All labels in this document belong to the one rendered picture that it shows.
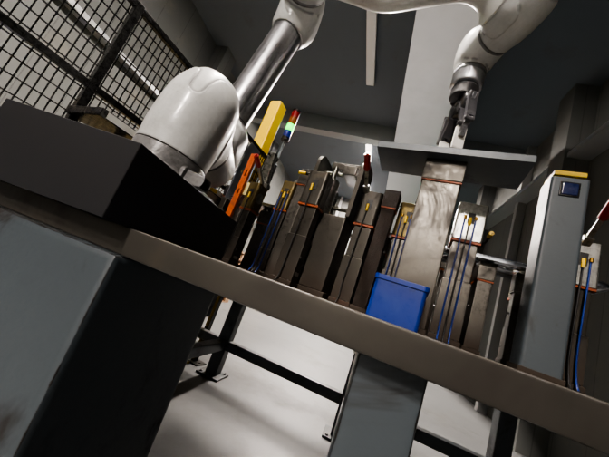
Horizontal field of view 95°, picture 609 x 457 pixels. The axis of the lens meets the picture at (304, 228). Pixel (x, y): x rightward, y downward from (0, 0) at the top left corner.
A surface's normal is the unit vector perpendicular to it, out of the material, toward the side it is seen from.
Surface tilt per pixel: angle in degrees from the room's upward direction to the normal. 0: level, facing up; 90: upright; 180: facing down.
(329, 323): 90
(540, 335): 90
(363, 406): 90
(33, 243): 90
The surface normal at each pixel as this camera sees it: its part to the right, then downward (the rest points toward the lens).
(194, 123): 0.58, 0.07
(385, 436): -0.20, -0.29
